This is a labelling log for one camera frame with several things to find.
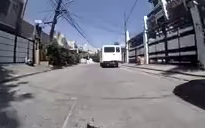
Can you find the white van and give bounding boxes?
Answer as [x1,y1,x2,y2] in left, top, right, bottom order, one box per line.
[99,44,123,69]

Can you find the grey concrete road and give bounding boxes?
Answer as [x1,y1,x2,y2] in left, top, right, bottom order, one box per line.
[0,62,205,128]

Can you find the row of pale buildings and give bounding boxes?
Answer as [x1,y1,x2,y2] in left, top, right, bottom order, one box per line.
[53,31,101,64]

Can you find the thin utility pole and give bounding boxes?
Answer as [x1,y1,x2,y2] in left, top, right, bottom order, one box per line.
[123,11,128,64]

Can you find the green bushes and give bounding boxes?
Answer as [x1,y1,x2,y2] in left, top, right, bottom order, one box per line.
[44,39,81,68]

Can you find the robot's own part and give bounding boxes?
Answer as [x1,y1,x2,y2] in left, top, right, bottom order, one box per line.
[86,117,101,128]

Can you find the dark utility pole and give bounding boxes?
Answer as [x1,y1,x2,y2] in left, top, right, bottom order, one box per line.
[49,0,63,43]

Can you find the raised concrete pavement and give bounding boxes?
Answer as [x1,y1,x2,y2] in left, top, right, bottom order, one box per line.
[0,62,54,86]
[121,62,205,79]

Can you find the building with white-posted fence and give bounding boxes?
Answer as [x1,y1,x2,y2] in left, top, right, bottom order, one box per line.
[126,0,205,76]

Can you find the overhead wires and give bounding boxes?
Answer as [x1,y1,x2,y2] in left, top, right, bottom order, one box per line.
[36,0,141,49]

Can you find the building with grey panelled wall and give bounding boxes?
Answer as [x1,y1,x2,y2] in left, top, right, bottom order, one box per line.
[0,0,42,66]

